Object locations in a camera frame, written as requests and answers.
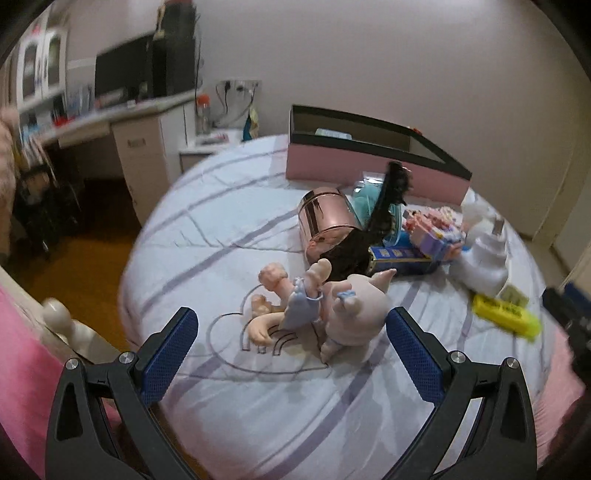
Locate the pale blue packet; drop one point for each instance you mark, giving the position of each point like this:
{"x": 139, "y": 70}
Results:
{"x": 334, "y": 133}

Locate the dark blue gold box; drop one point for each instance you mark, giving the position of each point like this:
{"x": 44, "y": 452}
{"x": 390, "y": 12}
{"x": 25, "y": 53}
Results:
{"x": 397, "y": 259}

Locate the large pink block model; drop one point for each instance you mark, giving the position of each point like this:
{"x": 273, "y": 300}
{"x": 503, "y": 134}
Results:
{"x": 434, "y": 244}

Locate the white drawer cabinet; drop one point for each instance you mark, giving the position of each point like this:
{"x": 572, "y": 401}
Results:
{"x": 147, "y": 152}

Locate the black monitor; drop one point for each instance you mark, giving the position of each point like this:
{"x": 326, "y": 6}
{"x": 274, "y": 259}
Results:
{"x": 122, "y": 64}

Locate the white striped blanket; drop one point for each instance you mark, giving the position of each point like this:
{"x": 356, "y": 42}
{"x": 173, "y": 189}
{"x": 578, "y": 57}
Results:
{"x": 207, "y": 230}

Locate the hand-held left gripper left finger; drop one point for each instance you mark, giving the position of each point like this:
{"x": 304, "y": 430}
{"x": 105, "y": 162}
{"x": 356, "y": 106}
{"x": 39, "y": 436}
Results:
{"x": 168, "y": 355}

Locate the black wig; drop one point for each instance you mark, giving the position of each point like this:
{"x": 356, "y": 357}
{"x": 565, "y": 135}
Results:
{"x": 341, "y": 258}

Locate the black chair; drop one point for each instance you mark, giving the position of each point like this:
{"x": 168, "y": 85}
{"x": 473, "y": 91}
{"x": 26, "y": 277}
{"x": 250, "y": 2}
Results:
{"x": 41, "y": 207}

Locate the black computer tower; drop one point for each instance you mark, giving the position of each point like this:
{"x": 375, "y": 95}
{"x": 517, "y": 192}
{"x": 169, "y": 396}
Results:
{"x": 173, "y": 64}

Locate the cream bedpost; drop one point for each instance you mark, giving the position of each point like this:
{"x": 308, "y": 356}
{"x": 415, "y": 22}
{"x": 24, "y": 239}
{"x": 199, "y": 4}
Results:
{"x": 60, "y": 318}

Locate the pink storage box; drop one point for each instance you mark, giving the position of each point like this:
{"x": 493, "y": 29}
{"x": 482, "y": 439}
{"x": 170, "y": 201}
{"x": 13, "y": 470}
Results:
{"x": 323, "y": 161}

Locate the yellow box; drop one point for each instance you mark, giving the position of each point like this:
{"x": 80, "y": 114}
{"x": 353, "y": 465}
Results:
{"x": 503, "y": 314}

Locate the rose gold metal can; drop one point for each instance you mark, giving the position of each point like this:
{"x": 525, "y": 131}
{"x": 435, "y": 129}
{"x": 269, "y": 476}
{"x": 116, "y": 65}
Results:
{"x": 323, "y": 212}

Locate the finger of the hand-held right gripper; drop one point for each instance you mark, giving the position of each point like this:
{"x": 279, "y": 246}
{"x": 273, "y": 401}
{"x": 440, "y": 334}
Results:
{"x": 568, "y": 314}

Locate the wall power outlet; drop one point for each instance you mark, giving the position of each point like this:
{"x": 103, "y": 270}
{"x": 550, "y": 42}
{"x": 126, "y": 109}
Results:
{"x": 238, "y": 86}

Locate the white plug-in device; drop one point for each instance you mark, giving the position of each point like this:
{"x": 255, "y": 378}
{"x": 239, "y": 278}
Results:
{"x": 480, "y": 267}

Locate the orange-capped clear bottle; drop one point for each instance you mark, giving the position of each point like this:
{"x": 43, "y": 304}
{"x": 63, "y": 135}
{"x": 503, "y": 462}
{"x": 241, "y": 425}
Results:
{"x": 203, "y": 115}

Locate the teal figure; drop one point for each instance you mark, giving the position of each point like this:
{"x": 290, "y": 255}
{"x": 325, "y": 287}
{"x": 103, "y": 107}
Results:
{"x": 364, "y": 203}

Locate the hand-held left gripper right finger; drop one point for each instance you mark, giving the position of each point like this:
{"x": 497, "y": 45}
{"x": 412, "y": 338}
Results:
{"x": 415, "y": 355}

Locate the white door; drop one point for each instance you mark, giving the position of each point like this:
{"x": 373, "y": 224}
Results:
{"x": 568, "y": 230}

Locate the white nightstand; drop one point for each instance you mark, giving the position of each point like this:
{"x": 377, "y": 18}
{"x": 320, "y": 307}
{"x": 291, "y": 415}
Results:
{"x": 207, "y": 147}

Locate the white desk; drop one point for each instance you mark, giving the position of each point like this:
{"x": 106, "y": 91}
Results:
{"x": 92, "y": 122}

